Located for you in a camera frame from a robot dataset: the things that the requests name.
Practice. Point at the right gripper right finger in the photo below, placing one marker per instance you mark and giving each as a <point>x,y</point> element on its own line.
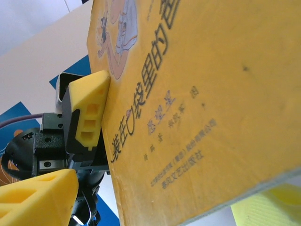
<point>270,207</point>

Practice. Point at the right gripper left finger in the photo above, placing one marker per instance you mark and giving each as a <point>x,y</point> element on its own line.
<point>35,200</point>

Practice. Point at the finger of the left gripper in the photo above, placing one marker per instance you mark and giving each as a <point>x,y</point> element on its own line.
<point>89,110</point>

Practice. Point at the yellow book with cartoon boy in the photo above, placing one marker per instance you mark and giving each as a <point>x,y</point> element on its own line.
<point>200,106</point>

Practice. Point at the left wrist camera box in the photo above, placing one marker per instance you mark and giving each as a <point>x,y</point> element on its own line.
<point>61,89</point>

